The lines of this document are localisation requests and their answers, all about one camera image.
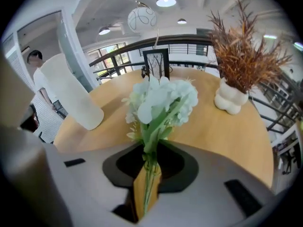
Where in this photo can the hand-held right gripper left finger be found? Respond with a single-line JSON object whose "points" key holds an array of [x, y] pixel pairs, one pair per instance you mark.
{"points": [[90, 185]]}

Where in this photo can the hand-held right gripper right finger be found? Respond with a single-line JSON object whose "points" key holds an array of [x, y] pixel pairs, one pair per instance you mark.
{"points": [[208, 188]]}

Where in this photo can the white ceramic vase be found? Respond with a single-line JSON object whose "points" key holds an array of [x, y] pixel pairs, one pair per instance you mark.
{"points": [[71, 93]]}

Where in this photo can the white artificial flowers bouquet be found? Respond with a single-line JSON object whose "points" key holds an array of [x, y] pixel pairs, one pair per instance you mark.
{"points": [[163, 100]]}

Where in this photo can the round wooden table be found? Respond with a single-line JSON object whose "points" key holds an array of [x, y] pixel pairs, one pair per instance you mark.
{"points": [[213, 136]]}

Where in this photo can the dried grass in white pot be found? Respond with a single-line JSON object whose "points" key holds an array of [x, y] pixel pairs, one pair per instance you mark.
{"points": [[239, 65]]}

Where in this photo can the black railing with wooden handrail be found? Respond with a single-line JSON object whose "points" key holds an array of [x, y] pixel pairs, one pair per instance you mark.
{"points": [[184, 41]]}

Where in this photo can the grey dome ceiling lamp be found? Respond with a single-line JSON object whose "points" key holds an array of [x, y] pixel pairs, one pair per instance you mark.
{"points": [[181, 21], [104, 31], [165, 1]]}

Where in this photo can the white globe table lamp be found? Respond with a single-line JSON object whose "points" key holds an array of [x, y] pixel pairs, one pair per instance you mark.
{"points": [[141, 20]]}

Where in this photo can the window with dark frame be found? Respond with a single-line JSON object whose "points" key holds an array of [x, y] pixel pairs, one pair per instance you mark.
{"points": [[109, 55]]}

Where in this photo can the black picture frame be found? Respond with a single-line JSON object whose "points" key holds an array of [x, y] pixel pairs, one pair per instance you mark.
{"points": [[156, 61]]}

